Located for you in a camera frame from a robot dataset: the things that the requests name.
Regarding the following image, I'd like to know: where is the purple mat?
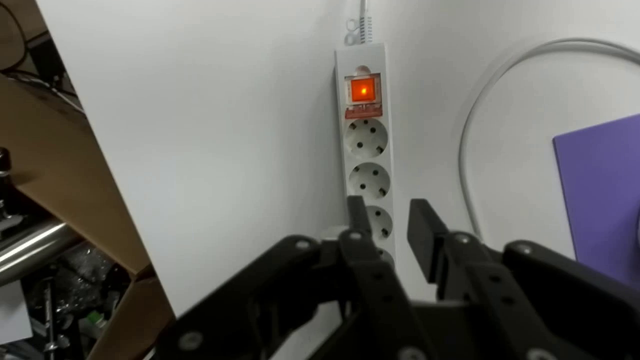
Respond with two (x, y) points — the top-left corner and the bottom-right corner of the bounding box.
(551, 111), (640, 290)

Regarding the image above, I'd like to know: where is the large brown cardboard box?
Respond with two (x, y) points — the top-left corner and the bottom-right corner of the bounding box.
(0, 0), (180, 360)

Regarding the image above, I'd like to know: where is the shiny metal tube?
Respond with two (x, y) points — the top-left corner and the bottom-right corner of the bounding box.
(0, 217), (81, 288)

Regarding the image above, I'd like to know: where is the white power strip cable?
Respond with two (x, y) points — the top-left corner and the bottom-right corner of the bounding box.
(342, 0), (376, 48)

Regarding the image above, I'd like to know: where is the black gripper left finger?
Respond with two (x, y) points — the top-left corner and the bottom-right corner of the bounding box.
(153, 194), (436, 360)

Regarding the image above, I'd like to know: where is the white power strip orange switch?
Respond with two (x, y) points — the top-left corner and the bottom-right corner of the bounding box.
(332, 42), (400, 270)

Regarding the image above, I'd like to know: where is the white kettle cable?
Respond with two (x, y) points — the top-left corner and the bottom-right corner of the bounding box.
(457, 33), (640, 239)

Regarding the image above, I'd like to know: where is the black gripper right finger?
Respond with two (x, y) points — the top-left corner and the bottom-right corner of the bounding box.
(407, 195), (640, 360)

